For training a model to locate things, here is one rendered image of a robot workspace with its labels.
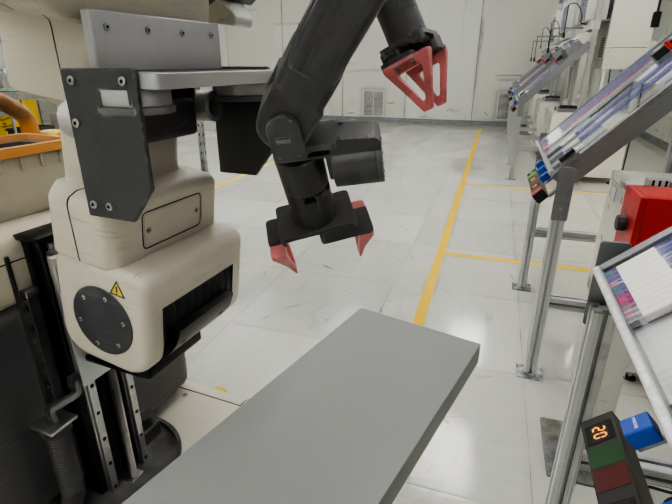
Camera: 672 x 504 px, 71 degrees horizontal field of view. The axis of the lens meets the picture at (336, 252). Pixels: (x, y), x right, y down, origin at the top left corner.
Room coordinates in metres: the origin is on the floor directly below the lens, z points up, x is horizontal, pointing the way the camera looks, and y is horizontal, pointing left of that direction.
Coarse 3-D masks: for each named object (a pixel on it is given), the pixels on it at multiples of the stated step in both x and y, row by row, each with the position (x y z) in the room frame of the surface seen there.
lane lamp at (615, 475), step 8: (616, 464) 0.37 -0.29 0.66; (624, 464) 0.36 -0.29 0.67; (592, 472) 0.37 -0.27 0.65; (600, 472) 0.37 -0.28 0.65; (608, 472) 0.36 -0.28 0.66; (616, 472) 0.36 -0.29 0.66; (624, 472) 0.35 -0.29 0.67; (600, 480) 0.36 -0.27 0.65; (608, 480) 0.35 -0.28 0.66; (616, 480) 0.35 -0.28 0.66; (624, 480) 0.35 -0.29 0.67; (600, 488) 0.35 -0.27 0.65; (608, 488) 0.35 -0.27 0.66
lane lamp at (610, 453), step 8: (616, 440) 0.40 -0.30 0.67; (600, 448) 0.40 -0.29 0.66; (608, 448) 0.39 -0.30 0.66; (616, 448) 0.39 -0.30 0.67; (592, 456) 0.39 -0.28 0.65; (600, 456) 0.39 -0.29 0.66; (608, 456) 0.38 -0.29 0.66; (616, 456) 0.38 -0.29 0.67; (624, 456) 0.37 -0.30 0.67; (592, 464) 0.38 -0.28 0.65; (600, 464) 0.38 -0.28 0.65; (608, 464) 0.37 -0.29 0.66
